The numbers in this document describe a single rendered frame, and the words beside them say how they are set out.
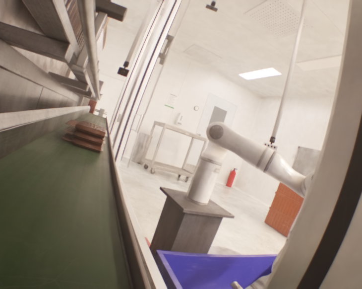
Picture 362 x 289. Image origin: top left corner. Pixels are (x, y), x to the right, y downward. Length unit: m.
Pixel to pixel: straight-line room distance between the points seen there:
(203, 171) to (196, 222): 0.20
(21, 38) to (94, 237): 0.33
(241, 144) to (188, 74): 4.71
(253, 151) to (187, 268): 0.47
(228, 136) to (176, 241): 0.44
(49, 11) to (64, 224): 0.23
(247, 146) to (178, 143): 4.58
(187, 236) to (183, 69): 4.84
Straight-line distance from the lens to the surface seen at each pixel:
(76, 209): 0.21
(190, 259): 0.74
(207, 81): 5.65
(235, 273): 0.91
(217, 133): 0.84
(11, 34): 0.42
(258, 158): 0.81
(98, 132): 0.46
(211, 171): 0.86
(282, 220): 3.26
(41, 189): 0.24
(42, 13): 0.30
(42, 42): 0.40
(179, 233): 0.84
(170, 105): 5.23
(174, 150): 5.35
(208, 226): 0.89
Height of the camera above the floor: 0.77
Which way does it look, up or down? 3 degrees down
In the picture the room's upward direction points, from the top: 19 degrees clockwise
